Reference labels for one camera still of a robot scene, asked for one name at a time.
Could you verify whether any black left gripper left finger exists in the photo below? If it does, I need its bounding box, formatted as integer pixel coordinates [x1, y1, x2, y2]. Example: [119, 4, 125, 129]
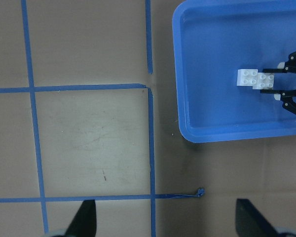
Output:
[65, 199, 97, 237]

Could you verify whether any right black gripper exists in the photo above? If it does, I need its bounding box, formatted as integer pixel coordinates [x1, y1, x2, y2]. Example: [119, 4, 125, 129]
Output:
[260, 51, 296, 115]

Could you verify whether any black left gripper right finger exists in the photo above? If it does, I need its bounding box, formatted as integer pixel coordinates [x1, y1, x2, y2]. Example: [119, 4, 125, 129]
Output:
[236, 198, 279, 237]

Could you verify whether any white block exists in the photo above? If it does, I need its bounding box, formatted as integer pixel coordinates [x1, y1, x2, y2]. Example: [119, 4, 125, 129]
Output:
[237, 69, 258, 86]
[253, 73, 274, 90]

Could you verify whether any blue plastic tray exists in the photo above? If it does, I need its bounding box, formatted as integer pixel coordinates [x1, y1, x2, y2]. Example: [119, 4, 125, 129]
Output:
[172, 0, 296, 143]

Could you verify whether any brown paper table cover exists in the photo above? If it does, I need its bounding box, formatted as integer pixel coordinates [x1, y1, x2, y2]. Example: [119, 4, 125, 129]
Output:
[0, 0, 296, 237]

